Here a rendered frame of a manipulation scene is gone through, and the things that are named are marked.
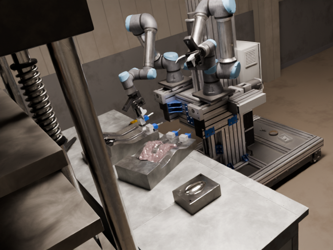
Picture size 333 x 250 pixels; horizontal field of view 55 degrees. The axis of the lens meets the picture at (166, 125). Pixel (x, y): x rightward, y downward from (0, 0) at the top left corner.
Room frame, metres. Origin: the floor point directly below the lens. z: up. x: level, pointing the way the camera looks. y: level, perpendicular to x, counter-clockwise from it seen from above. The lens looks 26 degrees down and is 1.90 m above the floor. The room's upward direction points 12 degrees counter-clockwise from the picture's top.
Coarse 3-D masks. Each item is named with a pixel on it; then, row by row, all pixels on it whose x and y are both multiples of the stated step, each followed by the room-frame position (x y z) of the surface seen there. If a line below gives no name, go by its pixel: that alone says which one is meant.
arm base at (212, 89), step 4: (204, 84) 2.13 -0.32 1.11; (208, 84) 2.10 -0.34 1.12; (212, 84) 2.09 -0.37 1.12; (216, 84) 2.09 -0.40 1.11; (220, 84) 2.11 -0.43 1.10; (204, 88) 2.12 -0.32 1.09; (208, 88) 2.09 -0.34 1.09; (212, 88) 2.09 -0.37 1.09; (216, 88) 2.08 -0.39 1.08; (220, 88) 2.09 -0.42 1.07; (204, 92) 2.11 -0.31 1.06; (208, 92) 2.09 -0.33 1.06; (212, 92) 2.07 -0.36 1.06; (216, 92) 2.07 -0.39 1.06; (220, 92) 2.08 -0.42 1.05
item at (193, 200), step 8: (200, 176) 1.41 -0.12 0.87; (184, 184) 1.37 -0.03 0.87; (192, 184) 1.36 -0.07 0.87; (200, 184) 1.36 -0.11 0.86; (208, 184) 1.33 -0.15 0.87; (216, 184) 1.32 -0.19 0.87; (176, 192) 1.31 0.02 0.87; (184, 192) 1.30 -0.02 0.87; (192, 192) 1.32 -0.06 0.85; (200, 192) 1.28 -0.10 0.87; (208, 192) 1.27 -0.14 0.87; (216, 192) 1.29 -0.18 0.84; (176, 200) 1.31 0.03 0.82; (184, 200) 1.25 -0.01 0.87; (192, 200) 1.23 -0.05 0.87; (200, 200) 1.24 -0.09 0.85; (208, 200) 1.26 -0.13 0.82; (184, 208) 1.26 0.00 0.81; (192, 208) 1.21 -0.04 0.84; (200, 208) 1.23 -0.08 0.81
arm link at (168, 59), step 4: (168, 52) 2.63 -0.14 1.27; (172, 52) 2.62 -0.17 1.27; (164, 56) 2.57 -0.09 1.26; (168, 56) 2.53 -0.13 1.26; (172, 56) 2.53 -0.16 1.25; (176, 56) 2.55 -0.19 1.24; (164, 60) 2.56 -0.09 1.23; (168, 60) 2.53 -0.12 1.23; (172, 60) 2.52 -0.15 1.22; (176, 60) 2.54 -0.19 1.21; (164, 64) 2.56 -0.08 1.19; (168, 64) 2.54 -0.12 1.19; (172, 64) 2.53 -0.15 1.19; (176, 64) 2.54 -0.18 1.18; (164, 68) 2.59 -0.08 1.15; (168, 68) 2.54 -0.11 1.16; (172, 68) 2.53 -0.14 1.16; (176, 68) 2.53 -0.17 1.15
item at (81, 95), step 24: (48, 48) 0.71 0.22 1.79; (72, 48) 0.71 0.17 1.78; (0, 72) 1.70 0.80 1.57; (72, 72) 0.70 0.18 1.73; (72, 96) 0.70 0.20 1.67; (72, 120) 0.72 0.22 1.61; (96, 120) 0.72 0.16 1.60; (96, 144) 0.70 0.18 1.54; (96, 168) 0.70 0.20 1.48; (120, 192) 0.73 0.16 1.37; (120, 216) 0.70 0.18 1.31; (120, 240) 0.70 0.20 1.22
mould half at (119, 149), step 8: (128, 128) 2.15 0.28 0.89; (144, 128) 2.09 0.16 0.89; (112, 136) 2.00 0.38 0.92; (120, 136) 2.03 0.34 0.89; (128, 136) 2.03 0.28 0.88; (144, 136) 1.97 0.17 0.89; (152, 136) 1.99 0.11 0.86; (112, 144) 1.86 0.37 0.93; (120, 144) 1.87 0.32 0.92; (128, 144) 1.89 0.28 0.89; (136, 144) 1.92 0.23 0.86; (112, 152) 1.83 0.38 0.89; (120, 152) 1.86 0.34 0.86; (128, 152) 1.89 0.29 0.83; (136, 152) 1.92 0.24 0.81; (112, 160) 1.82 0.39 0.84
